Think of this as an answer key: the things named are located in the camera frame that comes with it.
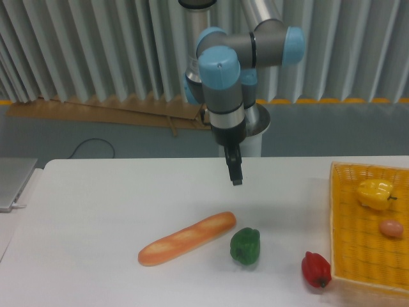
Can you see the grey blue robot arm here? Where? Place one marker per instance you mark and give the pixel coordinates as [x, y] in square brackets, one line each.
[222, 73]

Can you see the yellow woven basket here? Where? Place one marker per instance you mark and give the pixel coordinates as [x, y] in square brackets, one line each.
[360, 253]

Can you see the silver laptop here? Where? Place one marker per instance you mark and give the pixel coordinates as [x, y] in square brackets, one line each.
[15, 174]

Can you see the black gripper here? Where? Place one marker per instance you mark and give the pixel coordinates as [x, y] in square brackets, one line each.
[230, 138]

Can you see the green toy bell pepper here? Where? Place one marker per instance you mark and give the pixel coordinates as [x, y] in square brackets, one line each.
[245, 246]

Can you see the red toy bell pepper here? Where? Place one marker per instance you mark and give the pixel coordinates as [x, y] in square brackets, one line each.
[316, 270]

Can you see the yellow toy bell pepper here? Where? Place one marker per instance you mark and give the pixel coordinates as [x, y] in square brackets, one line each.
[376, 193]

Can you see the brown cardboard sheet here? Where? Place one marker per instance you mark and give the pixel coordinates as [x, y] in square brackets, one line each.
[69, 111]

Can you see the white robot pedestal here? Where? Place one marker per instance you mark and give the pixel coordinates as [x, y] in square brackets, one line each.
[251, 146]

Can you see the grey pleated curtain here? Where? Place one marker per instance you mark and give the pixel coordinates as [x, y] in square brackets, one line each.
[84, 49]

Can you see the brown toy egg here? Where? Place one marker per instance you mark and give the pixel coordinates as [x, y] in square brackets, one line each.
[391, 228]

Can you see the toy baguette bread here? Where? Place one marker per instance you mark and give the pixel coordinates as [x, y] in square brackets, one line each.
[187, 239]

